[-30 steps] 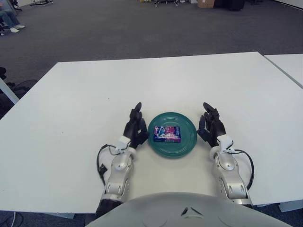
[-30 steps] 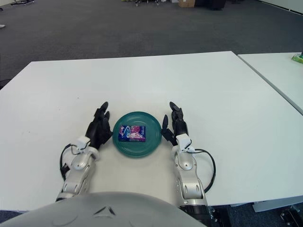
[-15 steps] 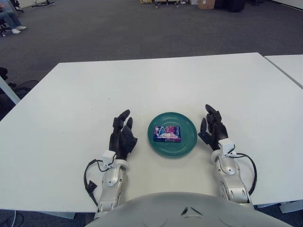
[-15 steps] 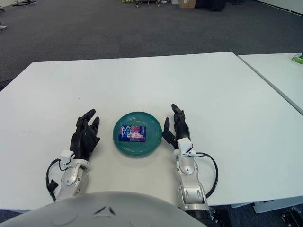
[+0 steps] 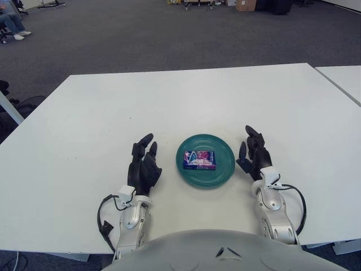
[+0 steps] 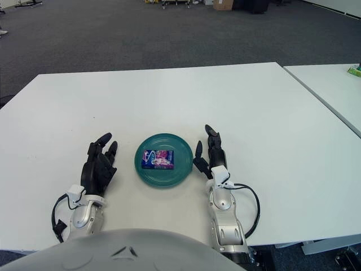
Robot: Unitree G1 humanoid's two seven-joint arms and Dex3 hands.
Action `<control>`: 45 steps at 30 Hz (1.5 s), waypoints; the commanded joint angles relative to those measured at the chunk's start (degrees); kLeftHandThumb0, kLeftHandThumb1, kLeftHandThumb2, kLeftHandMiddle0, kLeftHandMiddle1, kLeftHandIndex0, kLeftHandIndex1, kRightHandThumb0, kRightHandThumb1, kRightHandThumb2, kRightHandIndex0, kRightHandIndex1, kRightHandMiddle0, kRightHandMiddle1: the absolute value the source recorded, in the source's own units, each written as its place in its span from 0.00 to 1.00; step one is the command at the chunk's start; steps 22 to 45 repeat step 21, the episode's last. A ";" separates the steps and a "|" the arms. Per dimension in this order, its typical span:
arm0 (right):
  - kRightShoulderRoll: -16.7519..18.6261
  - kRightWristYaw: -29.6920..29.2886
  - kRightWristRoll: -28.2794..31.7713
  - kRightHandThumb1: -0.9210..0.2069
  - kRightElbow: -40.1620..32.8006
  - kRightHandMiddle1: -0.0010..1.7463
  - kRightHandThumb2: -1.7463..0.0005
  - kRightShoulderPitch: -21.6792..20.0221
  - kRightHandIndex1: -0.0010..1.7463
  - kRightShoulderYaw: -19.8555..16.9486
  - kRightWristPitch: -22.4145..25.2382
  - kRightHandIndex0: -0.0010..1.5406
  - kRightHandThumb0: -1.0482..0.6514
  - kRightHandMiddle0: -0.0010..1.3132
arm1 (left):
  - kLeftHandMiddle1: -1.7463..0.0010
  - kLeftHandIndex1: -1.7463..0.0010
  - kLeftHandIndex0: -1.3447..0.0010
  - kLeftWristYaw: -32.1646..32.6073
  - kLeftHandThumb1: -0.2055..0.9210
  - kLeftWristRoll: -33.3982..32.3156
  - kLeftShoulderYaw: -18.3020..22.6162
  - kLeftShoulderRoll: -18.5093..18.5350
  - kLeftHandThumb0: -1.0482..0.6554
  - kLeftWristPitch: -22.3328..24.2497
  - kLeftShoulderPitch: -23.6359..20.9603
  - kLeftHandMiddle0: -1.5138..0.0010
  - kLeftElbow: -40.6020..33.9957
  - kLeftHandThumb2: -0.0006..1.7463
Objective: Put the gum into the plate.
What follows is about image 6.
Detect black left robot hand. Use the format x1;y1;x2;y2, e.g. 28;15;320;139
67;132;119;211

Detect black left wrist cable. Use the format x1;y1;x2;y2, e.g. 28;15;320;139
51;191;77;244

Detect brown cardboard box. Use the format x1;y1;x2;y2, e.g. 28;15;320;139
213;0;235;11

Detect black cabinet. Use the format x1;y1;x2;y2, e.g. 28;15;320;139
233;0;269;15

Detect blue gum pack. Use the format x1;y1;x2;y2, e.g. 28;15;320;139
140;149;175;171

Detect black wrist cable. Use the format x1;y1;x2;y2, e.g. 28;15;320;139
51;191;77;244
230;183;261;239

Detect grey robot torso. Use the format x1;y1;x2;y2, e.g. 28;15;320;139
0;228;241;271

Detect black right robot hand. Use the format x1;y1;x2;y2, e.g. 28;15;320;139
193;124;235;190

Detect black wheeled stand base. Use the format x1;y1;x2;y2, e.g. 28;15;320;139
333;244;361;269

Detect teal round plate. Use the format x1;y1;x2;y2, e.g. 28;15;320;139
134;133;195;190

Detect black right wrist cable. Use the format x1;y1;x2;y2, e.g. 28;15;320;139
230;183;261;239

